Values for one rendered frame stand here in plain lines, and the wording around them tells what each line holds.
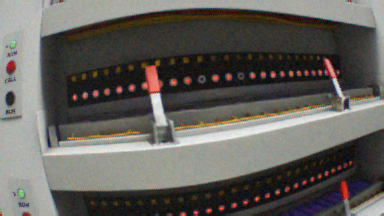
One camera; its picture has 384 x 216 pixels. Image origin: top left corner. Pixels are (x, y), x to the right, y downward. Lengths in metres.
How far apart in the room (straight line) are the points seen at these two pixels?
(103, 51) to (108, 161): 0.28
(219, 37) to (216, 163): 0.30
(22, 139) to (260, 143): 0.29
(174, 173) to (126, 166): 0.05
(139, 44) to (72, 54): 0.13
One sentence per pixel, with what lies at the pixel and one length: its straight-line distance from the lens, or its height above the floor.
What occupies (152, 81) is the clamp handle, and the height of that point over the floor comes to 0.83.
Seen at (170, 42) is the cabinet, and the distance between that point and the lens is 0.64.
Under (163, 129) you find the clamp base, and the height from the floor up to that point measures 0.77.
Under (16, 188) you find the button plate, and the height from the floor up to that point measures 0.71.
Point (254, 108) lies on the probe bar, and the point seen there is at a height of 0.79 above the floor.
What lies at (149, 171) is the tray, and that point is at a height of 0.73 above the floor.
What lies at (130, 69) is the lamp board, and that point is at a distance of 0.59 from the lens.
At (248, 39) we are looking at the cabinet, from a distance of 0.68.
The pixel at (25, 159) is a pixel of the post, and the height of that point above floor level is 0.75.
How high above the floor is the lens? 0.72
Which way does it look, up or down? 10 degrees up
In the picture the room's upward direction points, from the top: 9 degrees counter-clockwise
